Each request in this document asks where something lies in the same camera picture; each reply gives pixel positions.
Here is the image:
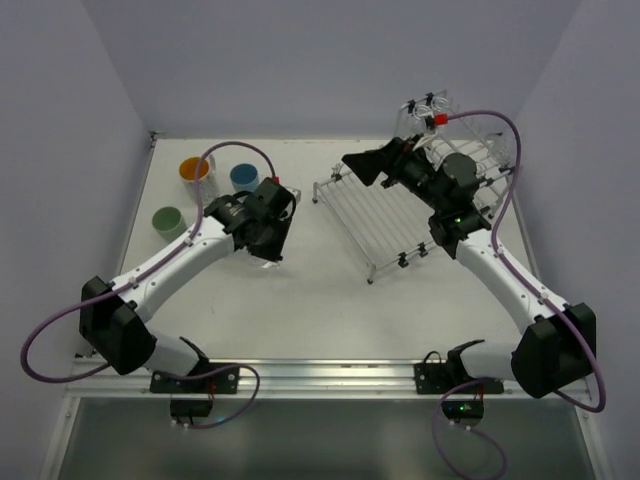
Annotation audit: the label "light blue plastic cup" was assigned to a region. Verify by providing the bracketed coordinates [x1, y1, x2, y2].
[230, 163, 260, 192]

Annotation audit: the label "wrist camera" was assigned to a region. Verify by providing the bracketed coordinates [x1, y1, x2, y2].
[287, 187, 302, 204]
[413, 113, 448, 150]

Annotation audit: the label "black controller box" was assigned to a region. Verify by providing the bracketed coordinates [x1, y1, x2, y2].
[169, 399, 213, 426]
[441, 395, 485, 427]

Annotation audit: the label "white patterned ceramic mug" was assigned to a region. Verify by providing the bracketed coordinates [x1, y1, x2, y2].
[179, 157, 219, 206]

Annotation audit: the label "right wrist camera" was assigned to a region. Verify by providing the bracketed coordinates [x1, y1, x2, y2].
[413, 113, 448, 150]

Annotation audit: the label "left black controller box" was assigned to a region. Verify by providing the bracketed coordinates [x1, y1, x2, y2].
[169, 399, 213, 426]

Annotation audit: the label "aluminium mounting rail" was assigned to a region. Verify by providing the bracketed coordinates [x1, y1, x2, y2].
[69, 353, 591, 401]

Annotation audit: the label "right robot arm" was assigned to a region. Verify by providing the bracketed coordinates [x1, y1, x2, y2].
[342, 137, 596, 398]

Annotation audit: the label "right black controller box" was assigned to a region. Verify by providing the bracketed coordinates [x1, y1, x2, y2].
[441, 395, 485, 427]

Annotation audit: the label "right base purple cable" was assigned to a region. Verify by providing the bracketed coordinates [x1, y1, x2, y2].
[430, 377, 507, 480]

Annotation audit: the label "light green plastic cup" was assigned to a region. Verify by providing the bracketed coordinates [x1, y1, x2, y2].
[151, 206, 187, 243]

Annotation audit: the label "clear glass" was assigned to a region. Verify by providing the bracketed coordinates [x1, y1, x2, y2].
[249, 256, 280, 270]
[486, 131, 516, 165]

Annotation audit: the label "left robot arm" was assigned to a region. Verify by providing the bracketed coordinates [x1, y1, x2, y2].
[79, 178, 301, 377]

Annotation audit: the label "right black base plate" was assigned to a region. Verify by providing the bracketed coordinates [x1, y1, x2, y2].
[413, 340, 505, 395]

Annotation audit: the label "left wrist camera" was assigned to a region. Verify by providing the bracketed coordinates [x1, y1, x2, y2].
[287, 187, 302, 204]

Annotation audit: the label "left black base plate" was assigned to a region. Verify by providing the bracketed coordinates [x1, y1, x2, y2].
[150, 362, 240, 395]

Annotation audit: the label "metal wire dish rack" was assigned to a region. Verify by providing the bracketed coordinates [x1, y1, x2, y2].
[312, 90, 515, 284]

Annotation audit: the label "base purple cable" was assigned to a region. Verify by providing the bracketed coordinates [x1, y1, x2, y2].
[430, 377, 507, 480]
[179, 363, 264, 431]

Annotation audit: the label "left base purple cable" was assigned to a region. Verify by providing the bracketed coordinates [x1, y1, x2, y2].
[179, 363, 264, 431]

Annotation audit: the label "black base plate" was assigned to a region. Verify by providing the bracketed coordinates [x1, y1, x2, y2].
[150, 362, 240, 395]
[413, 340, 505, 395]

